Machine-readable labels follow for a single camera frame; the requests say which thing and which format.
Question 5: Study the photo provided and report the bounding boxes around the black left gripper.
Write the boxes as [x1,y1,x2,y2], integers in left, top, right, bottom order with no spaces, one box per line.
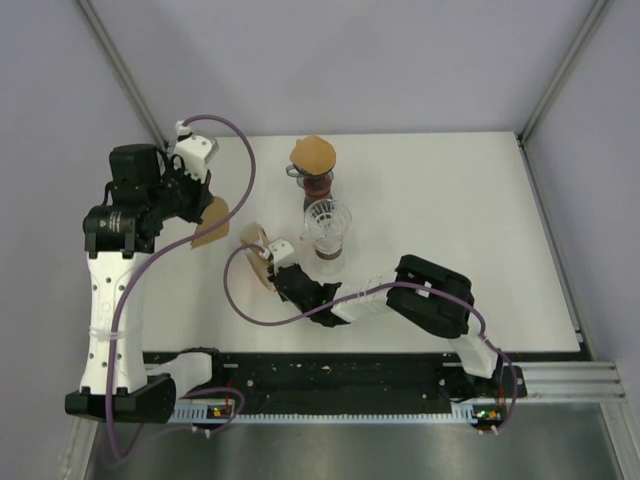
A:
[146,158,212,224]

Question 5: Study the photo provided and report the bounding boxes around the brown paper coffee filter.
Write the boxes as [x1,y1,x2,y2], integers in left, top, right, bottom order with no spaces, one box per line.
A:
[289,135,337,176]

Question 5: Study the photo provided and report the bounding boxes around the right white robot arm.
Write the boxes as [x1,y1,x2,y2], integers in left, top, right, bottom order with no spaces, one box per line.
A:
[268,254,504,397]

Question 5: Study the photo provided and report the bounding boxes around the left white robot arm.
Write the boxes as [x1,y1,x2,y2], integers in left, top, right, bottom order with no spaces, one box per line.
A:
[64,135,218,424]

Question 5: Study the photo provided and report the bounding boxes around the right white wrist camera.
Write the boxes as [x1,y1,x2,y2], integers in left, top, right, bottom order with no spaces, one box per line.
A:
[259,238,299,275]

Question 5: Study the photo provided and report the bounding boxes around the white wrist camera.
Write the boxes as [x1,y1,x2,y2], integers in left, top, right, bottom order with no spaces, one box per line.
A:
[259,238,299,275]
[172,121,219,184]

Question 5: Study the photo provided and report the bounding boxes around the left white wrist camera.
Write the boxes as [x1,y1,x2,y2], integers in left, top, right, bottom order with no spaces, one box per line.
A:
[172,121,219,184]

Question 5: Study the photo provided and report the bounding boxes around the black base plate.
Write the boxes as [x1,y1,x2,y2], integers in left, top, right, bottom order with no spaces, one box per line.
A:
[141,347,529,415]

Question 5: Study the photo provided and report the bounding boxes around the aluminium frame rail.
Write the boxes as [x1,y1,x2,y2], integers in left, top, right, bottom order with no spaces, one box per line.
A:
[73,0,169,148]

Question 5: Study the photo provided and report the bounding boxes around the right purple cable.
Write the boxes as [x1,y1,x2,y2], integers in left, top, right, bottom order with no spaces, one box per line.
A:
[221,241,519,435]

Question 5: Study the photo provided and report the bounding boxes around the grey cable duct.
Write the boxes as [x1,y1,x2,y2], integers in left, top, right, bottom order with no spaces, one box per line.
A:
[169,402,507,426]

